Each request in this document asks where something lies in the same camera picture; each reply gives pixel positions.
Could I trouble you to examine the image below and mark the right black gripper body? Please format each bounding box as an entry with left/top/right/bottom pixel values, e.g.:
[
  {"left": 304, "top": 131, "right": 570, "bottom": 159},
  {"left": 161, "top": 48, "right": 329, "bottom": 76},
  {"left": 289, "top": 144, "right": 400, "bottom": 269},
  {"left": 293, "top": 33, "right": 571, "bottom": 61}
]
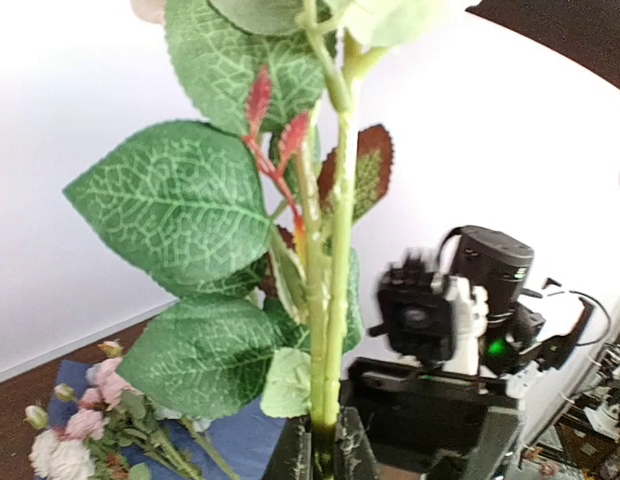
[{"left": 343, "top": 357, "right": 523, "bottom": 480}]

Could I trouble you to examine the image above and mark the blue wrapping paper sheet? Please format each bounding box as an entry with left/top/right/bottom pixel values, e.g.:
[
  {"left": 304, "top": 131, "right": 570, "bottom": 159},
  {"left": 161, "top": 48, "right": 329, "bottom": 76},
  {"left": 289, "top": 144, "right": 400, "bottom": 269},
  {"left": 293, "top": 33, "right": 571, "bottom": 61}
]
[{"left": 49, "top": 359, "right": 291, "bottom": 480}]

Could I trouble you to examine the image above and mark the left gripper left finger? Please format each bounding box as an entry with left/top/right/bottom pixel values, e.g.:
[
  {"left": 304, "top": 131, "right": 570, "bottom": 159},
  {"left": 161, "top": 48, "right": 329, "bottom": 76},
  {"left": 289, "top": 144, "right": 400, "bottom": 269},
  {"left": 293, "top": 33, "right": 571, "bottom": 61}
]
[{"left": 272, "top": 417, "right": 312, "bottom": 480}]

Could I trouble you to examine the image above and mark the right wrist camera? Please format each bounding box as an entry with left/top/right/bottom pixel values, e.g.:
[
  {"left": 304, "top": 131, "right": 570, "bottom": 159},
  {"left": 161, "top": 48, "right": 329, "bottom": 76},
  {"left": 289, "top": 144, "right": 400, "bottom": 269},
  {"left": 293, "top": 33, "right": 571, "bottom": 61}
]
[{"left": 367, "top": 249, "right": 491, "bottom": 376}]

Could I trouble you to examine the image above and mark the light blue flower stem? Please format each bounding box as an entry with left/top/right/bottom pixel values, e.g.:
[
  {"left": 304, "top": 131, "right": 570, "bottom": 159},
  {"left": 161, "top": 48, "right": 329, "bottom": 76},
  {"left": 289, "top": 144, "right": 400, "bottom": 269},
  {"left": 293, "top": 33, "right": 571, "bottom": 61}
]
[{"left": 153, "top": 404, "right": 240, "bottom": 480}]

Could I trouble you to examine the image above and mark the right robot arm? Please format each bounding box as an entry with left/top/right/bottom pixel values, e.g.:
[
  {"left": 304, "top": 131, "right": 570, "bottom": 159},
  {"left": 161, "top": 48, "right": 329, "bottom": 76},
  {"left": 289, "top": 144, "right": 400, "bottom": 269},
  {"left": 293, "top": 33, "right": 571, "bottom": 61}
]
[{"left": 345, "top": 225, "right": 598, "bottom": 479}]

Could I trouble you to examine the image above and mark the large pink peony stem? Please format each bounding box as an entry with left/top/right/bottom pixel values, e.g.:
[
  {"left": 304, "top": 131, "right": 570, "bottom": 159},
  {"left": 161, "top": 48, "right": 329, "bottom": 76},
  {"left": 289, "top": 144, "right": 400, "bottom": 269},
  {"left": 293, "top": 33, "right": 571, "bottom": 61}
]
[{"left": 65, "top": 341, "right": 203, "bottom": 479}]

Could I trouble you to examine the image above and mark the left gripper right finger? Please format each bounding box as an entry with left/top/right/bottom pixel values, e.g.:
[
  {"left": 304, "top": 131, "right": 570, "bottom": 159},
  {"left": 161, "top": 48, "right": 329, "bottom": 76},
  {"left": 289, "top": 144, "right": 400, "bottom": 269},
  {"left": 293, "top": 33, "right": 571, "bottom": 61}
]
[{"left": 334, "top": 407, "right": 380, "bottom": 480}]

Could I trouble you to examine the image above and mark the white rose stem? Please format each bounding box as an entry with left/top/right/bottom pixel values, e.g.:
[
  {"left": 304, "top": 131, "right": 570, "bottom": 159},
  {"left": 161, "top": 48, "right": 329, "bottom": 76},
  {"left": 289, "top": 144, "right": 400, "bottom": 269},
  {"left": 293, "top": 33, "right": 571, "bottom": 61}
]
[{"left": 26, "top": 383, "right": 152, "bottom": 479}]

